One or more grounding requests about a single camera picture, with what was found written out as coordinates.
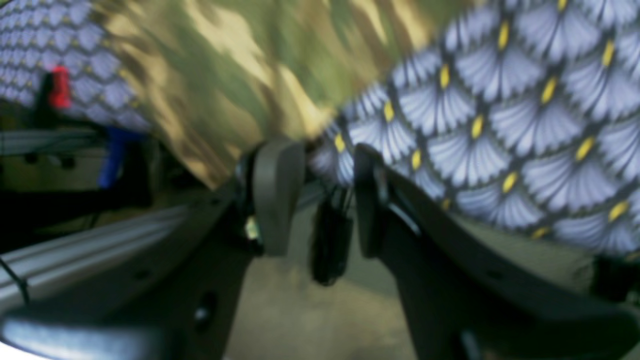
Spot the camouflage T-shirt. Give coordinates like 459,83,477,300
92,0,477,189

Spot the blue clamp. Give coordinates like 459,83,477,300
98,126,147,189

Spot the red clamp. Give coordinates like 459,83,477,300
48,65,72,110

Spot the fan-patterned tablecloth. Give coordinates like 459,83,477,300
1,0,640,257

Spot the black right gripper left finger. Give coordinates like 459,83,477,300
1,140,306,360

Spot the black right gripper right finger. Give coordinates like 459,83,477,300
353,144,639,360

